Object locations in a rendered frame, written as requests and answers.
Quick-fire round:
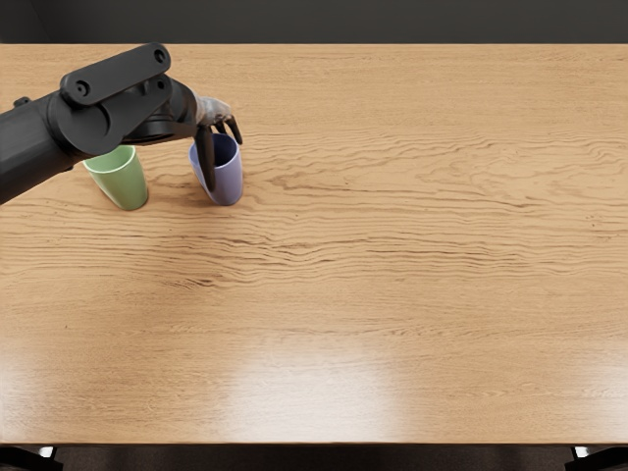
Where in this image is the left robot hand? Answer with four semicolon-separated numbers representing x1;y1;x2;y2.
193;94;244;192

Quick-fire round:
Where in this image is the light green plastic cup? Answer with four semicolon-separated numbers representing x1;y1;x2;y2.
81;144;149;212

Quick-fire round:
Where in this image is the lavender plastic cup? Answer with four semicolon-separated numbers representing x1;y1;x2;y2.
188;131;243;206

